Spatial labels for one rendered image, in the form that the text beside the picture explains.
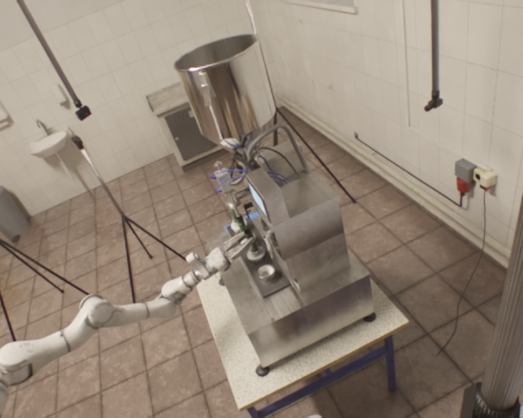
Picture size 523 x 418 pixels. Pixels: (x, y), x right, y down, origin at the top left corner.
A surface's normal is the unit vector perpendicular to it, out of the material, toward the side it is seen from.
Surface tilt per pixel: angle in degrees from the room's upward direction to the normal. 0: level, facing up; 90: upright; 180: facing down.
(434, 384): 0
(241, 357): 0
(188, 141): 91
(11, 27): 90
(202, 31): 90
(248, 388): 0
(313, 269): 90
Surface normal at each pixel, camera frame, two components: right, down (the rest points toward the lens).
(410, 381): -0.28, -0.75
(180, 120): 0.33, 0.52
